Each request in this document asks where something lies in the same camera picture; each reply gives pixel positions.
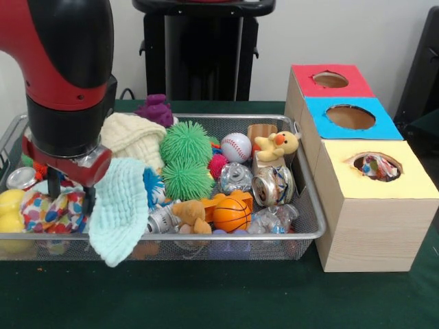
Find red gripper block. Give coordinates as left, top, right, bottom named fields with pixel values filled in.
left=22, top=135, right=113, bottom=216

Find white cloth round dots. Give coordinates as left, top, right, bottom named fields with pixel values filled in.
left=19, top=188, right=90, bottom=234

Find mint waffle cloth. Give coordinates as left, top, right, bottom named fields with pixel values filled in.
left=32, top=158, right=150, bottom=268

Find white cloth small colourful shapes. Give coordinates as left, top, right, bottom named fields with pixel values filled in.
left=358, top=154, right=401, bottom=181

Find shallow clear mesh bin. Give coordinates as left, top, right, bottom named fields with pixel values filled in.
left=0, top=112, right=327, bottom=262

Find wooden box three holes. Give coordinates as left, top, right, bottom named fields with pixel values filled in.
left=285, top=63, right=439, bottom=273

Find small red soda can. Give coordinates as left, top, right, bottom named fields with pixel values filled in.
left=6, top=167, right=37, bottom=191

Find yellow tennis ball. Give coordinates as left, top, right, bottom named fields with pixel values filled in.
left=0, top=189, right=27, bottom=217

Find cream waffle cloth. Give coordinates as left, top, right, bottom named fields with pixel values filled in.
left=99, top=113, right=168, bottom=169

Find purple rubber toy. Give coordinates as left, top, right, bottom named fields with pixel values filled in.
left=135, top=94, right=175, bottom=128

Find green spiky rubber ball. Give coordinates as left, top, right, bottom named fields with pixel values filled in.
left=159, top=120, right=213, bottom=169

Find orange toy basketball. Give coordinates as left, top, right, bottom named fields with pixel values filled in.
left=212, top=197, right=253, bottom=232

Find white toy baseball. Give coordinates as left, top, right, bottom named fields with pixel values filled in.
left=220, top=132, right=253, bottom=164

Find dark green table cloth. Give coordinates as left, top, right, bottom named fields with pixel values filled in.
left=404, top=108, right=439, bottom=138
left=0, top=99, right=439, bottom=329

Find open tin can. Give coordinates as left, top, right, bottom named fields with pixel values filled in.
left=252, top=166, right=296, bottom=206

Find yellow plush duck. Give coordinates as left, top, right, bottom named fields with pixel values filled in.
left=254, top=132, right=301, bottom=162

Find black stand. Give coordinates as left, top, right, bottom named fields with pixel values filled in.
left=393, top=5, right=439, bottom=157

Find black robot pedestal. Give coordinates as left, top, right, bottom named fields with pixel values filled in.
left=132, top=0, right=277, bottom=102

